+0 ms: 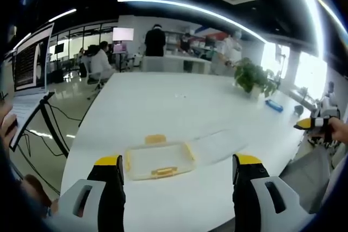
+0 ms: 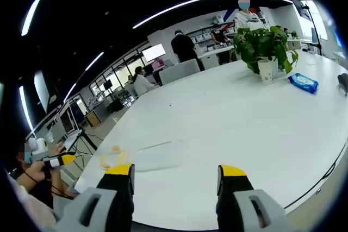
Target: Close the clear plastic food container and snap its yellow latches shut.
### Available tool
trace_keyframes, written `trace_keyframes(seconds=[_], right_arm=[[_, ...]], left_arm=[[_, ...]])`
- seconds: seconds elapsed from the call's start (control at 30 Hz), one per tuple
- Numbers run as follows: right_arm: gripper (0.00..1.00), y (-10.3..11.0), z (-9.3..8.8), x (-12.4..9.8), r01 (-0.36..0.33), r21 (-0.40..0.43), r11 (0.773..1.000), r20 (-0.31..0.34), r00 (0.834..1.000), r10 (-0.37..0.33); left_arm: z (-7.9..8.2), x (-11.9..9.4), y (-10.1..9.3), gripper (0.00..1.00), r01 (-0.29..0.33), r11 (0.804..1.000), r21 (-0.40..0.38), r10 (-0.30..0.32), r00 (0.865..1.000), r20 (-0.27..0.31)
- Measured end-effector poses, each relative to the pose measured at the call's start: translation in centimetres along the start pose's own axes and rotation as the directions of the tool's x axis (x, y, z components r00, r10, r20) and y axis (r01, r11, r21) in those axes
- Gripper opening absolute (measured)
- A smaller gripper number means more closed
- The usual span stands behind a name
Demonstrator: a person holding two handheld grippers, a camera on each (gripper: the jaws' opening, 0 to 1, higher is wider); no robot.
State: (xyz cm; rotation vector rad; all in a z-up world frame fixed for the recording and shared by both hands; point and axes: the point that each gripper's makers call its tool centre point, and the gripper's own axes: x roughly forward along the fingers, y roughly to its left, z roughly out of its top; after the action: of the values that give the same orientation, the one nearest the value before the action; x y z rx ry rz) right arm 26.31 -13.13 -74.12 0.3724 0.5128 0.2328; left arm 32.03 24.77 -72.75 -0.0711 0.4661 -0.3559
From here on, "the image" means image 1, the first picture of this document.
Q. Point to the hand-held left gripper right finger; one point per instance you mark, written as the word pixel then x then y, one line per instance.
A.
pixel 246 188

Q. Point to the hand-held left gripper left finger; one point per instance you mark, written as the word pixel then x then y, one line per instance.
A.
pixel 108 188

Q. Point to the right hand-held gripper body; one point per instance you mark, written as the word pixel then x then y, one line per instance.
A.
pixel 322 123

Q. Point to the person's right hand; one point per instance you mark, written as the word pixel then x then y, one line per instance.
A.
pixel 340 131

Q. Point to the small dark object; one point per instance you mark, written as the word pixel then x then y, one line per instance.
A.
pixel 299 110

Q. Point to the blue flat case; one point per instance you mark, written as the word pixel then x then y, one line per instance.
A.
pixel 274 105

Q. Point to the clear container with yellow latches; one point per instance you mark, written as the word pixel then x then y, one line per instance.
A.
pixel 160 157

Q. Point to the green potted plant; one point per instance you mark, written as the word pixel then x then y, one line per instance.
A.
pixel 253 75

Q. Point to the white counter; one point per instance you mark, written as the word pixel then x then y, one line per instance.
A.
pixel 176 64

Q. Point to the laptop with dark screen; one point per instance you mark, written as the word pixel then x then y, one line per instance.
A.
pixel 30 63

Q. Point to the long ceiling light strip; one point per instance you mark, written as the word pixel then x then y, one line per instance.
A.
pixel 190 7

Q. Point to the bright wall screen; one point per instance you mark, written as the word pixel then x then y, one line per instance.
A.
pixel 123 34

